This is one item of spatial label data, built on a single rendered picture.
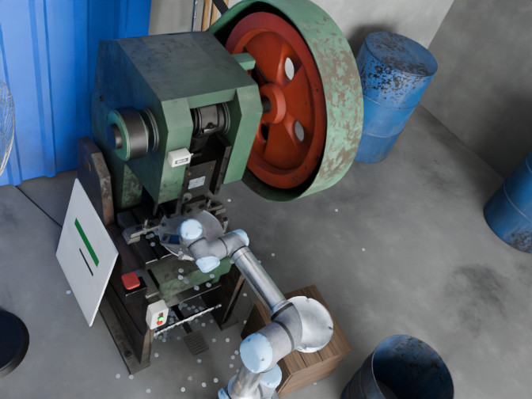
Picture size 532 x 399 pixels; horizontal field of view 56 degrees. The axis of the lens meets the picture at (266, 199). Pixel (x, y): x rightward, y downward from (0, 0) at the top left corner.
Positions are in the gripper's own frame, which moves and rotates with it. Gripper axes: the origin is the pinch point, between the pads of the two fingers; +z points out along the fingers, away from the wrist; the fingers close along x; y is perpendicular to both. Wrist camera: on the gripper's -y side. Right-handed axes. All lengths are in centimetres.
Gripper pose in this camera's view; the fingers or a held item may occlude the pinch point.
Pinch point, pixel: (181, 254)
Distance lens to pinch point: 213.4
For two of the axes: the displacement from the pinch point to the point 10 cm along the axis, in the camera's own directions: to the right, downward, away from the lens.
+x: 2.2, -8.7, 4.3
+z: -1.9, 4.0, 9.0
